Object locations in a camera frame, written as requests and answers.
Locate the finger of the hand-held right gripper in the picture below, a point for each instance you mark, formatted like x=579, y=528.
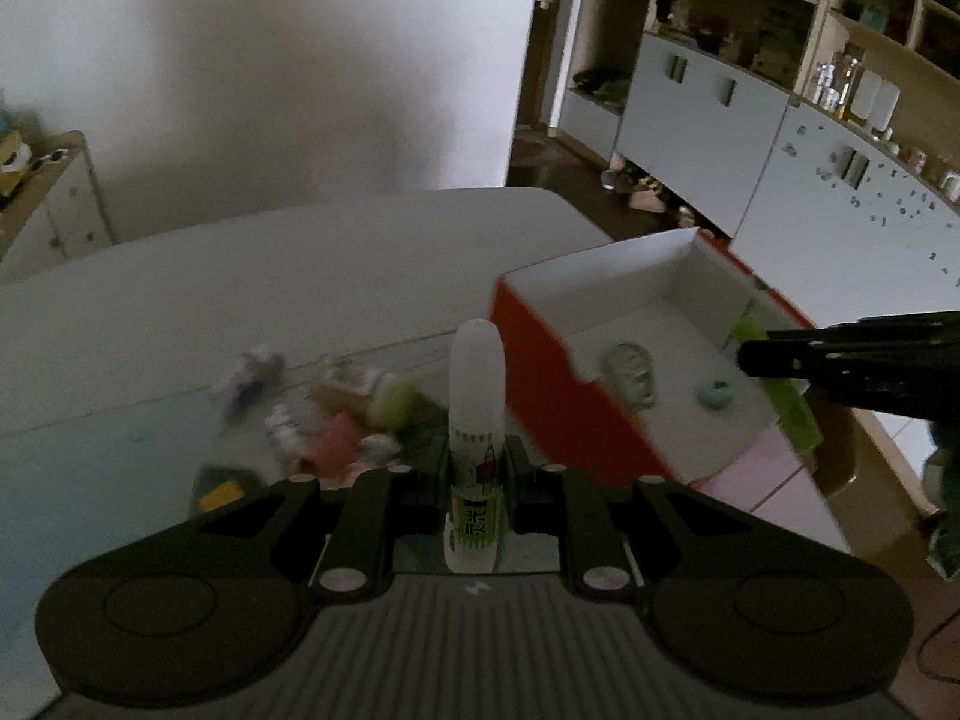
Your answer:
x=847, y=375

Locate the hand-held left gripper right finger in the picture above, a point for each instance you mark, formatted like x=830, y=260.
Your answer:
x=517, y=474

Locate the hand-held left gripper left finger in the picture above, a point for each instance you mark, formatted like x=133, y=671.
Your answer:
x=436, y=474

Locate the white glue bottle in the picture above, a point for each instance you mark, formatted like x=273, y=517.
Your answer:
x=475, y=420

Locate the red and white cardboard box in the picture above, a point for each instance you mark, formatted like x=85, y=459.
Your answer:
x=570, y=390

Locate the green plastic piece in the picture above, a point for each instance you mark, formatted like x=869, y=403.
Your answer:
x=791, y=401

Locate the toothpick jar with green lid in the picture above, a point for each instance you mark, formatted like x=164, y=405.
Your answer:
x=382, y=397

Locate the small teal round trinket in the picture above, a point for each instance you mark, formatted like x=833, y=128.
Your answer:
x=714, y=394

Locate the grey oval trinket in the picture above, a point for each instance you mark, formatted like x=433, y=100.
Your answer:
x=634, y=375

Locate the yellow block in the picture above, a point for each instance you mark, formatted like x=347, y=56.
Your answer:
x=221, y=497

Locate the light-coloured shoes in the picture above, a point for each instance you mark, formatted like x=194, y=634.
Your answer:
x=645, y=195

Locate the white canisters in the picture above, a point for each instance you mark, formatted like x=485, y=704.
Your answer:
x=876, y=101

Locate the clear glass bottles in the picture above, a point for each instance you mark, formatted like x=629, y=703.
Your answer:
x=836, y=86

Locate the low white wooden cabinet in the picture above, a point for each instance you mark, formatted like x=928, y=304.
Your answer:
x=64, y=217

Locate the white sunglasses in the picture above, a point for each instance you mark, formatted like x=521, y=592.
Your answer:
x=51, y=157

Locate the yellow tissue box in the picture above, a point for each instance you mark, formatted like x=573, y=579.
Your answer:
x=11, y=165

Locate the white wall cabinet unit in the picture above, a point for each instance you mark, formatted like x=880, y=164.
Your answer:
x=697, y=127

